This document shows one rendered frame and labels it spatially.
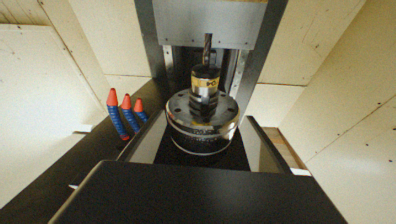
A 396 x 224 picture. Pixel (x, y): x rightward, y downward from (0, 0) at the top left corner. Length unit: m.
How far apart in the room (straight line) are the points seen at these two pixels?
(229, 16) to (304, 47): 0.81
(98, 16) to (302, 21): 1.50
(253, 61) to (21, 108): 1.32
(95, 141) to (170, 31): 0.53
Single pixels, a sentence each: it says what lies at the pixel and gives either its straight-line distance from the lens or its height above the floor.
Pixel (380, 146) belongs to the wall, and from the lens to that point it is 1.18.
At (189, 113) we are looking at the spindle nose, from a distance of 0.19.
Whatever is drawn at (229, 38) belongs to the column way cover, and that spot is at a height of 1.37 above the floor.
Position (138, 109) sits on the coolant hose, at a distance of 0.25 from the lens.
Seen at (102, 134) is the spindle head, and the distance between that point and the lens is 0.40.
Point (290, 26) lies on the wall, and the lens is 1.19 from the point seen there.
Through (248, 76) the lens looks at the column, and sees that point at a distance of 0.75.
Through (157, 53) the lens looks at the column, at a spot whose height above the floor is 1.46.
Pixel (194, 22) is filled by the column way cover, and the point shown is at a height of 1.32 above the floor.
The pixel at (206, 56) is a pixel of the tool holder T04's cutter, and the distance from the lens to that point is 0.19.
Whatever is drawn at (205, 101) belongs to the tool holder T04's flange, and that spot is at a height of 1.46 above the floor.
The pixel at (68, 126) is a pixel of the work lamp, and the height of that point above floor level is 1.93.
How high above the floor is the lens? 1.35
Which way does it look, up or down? 38 degrees up
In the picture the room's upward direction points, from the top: 177 degrees counter-clockwise
